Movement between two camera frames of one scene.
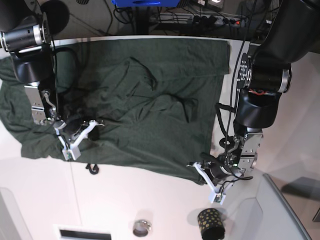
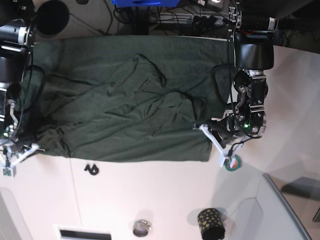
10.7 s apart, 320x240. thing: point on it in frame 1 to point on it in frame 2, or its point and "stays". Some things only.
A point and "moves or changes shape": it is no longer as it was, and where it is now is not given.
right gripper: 218,171 to 225,129
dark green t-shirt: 157,99 moves or changes shape
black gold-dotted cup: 211,223 stays
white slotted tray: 72,232 stays
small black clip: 95,168 stays
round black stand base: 57,14 stays
